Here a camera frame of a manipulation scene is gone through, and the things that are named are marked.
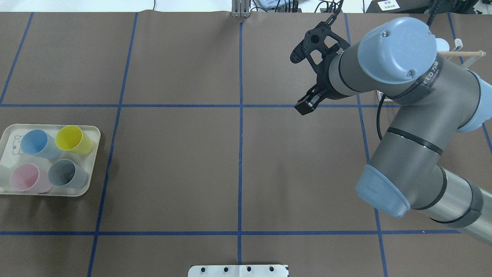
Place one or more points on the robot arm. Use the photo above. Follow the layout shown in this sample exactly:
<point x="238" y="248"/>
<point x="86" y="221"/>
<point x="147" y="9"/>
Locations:
<point x="437" y="99"/>

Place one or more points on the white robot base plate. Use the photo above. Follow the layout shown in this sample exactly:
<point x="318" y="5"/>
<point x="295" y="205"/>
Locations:
<point x="258" y="270"/>

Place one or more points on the grey plastic cup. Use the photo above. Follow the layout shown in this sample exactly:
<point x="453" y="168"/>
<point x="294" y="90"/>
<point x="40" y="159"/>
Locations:
<point x="65" y="173"/>

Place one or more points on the aluminium frame post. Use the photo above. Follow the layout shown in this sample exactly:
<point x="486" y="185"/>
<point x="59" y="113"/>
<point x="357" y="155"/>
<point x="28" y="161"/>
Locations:
<point x="241" y="8"/>

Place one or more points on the yellow plastic cup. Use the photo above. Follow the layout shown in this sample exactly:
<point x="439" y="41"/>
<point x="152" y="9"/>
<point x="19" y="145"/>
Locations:
<point x="72" y="139"/>

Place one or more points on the white wire cup rack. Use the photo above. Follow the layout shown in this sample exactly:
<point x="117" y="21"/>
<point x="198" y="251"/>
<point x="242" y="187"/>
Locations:
<point x="467" y="55"/>

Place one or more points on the light blue plastic cup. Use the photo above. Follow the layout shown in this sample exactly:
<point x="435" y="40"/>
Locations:
<point x="442" y="47"/>

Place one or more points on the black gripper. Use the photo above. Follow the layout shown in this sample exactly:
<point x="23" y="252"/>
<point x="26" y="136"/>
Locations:
<point x="325" y="80"/>

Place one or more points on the black labelled box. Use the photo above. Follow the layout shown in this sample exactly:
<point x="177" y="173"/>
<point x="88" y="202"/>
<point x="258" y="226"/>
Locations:
<point x="398" y="6"/>

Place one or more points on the cream plastic tray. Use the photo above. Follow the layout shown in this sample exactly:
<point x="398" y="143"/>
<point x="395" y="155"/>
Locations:
<point x="12" y="157"/>

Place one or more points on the pink plastic cup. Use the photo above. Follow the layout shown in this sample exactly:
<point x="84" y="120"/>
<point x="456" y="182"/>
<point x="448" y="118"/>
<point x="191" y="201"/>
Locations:
<point x="30" y="178"/>

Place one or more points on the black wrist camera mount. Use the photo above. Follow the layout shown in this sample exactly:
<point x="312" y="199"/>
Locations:
<point x="319" y="46"/>

